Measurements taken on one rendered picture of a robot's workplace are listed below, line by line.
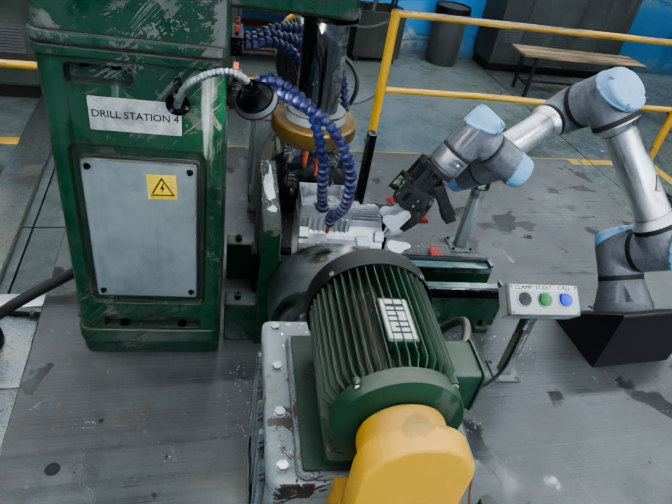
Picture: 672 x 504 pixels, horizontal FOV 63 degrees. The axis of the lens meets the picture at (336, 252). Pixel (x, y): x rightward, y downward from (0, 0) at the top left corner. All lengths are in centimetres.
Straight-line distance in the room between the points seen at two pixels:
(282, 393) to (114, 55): 58
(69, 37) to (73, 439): 74
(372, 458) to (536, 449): 82
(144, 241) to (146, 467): 43
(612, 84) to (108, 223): 116
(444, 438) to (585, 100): 111
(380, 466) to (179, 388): 77
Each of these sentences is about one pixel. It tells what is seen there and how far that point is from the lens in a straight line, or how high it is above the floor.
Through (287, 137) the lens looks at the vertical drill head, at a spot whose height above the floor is 131.
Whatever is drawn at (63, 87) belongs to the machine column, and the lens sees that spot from 102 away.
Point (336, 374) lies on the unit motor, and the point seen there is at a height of 132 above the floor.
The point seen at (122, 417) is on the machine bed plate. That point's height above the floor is 80.
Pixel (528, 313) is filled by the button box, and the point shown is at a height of 105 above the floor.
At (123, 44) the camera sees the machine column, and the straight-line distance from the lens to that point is 97.
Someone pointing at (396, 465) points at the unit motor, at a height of 132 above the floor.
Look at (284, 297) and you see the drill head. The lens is 104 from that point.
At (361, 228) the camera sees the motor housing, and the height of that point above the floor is 108.
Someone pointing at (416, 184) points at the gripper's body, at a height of 123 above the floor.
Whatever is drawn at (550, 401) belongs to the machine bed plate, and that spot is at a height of 80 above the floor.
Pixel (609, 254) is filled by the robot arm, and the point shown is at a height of 102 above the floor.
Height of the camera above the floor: 180
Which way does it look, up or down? 36 degrees down
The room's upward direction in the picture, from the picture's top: 11 degrees clockwise
